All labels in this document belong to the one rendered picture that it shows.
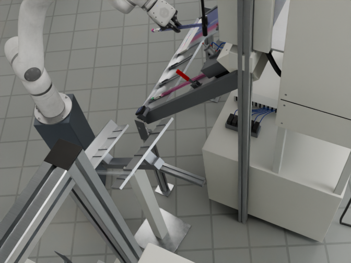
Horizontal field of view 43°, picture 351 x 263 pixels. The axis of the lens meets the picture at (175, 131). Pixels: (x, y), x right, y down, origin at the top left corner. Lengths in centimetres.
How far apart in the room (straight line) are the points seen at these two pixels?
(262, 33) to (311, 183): 88
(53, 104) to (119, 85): 109
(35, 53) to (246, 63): 91
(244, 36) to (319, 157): 90
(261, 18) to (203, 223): 155
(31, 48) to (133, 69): 145
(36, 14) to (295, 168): 126
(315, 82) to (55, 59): 245
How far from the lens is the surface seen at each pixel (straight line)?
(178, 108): 187
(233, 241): 255
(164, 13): 207
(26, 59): 193
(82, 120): 242
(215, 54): 165
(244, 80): 149
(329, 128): 161
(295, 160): 206
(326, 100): 149
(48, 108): 220
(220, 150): 207
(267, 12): 127
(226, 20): 135
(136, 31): 353
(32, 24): 189
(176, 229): 258
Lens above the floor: 241
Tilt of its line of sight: 56 degrees down
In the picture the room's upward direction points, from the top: 13 degrees counter-clockwise
